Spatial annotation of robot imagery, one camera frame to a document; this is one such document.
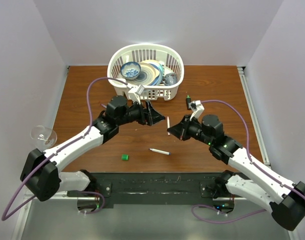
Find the blue rimmed plate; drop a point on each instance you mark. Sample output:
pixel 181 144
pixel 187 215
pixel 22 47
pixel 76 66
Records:
pixel 160 68

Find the black green highlighter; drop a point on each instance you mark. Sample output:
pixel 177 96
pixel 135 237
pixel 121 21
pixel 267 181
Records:
pixel 188 101

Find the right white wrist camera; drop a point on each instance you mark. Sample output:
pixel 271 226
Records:
pixel 197 109

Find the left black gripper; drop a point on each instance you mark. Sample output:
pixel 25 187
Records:
pixel 154 116

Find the white blue marker pen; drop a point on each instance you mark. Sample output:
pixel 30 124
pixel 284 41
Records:
pixel 159 151

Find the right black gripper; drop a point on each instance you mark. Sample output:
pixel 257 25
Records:
pixel 180 130

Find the beige swirl plate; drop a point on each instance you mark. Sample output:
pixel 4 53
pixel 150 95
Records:
pixel 147 75

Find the clear wine glass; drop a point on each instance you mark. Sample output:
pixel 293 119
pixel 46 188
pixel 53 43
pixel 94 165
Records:
pixel 43 138

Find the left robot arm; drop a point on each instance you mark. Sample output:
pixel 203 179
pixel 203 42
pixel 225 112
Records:
pixel 43 171

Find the aluminium frame rail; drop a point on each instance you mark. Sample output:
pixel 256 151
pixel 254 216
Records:
pixel 262 147

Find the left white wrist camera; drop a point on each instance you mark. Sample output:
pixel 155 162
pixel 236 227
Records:
pixel 134 92

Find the grey patterned mug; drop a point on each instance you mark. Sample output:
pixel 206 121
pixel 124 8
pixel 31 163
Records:
pixel 169 79

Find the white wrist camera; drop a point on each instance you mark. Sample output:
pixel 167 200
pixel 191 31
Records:
pixel 197 109
pixel 134 92

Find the blue white porcelain bowl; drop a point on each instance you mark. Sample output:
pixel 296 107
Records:
pixel 130 70

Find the white plastic dish basket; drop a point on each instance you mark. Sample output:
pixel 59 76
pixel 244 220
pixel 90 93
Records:
pixel 143 53

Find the green pen cap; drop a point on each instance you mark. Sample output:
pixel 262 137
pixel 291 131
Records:
pixel 125 157

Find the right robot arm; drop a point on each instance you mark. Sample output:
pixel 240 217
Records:
pixel 281 197

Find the white red marker pen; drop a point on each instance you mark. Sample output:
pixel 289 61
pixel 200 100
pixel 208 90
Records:
pixel 168 125

